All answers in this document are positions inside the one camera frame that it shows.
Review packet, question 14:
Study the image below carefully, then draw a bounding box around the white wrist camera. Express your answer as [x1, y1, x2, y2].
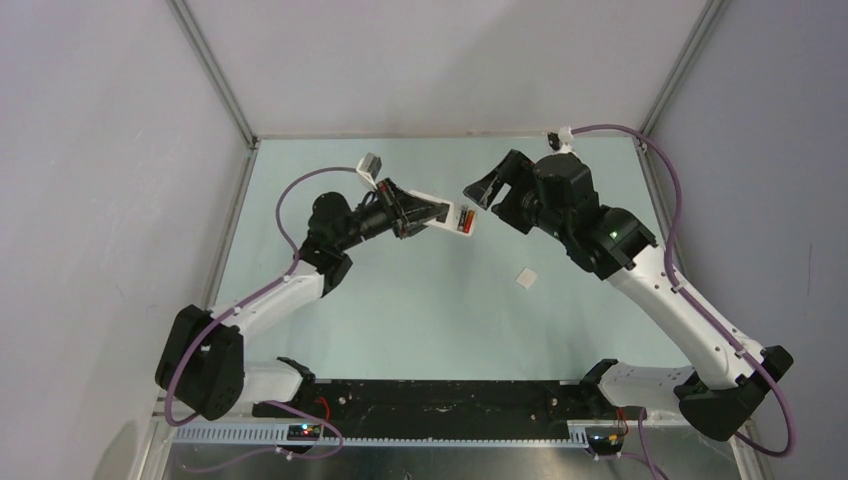
[355, 152, 382, 191]
[546, 126, 574, 154]

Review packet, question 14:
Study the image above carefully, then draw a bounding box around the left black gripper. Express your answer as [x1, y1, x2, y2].
[336, 177, 446, 252]

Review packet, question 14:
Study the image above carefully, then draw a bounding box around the white slotted cable duct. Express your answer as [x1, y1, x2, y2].
[172, 423, 589, 448]

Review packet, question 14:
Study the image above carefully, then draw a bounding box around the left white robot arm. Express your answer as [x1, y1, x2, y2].
[155, 179, 456, 427]

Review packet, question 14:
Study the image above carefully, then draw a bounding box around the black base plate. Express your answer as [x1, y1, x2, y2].
[290, 380, 619, 441]

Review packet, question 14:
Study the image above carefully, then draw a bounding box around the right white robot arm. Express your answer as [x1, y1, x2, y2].
[463, 150, 794, 441]

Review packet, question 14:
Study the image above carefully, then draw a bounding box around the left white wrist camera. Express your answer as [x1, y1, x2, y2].
[355, 152, 382, 191]

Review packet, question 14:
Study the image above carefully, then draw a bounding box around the white red remote control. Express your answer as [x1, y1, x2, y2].
[410, 190, 477, 237]

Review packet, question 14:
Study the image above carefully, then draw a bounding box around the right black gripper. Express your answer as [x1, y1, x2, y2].
[464, 148, 571, 243]

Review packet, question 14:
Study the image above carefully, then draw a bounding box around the white battery compartment cover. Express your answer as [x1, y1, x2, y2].
[515, 268, 538, 289]

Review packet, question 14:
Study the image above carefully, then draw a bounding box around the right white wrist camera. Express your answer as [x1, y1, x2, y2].
[546, 126, 574, 154]

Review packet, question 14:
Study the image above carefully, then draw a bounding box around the black battery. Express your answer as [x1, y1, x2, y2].
[457, 206, 471, 234]

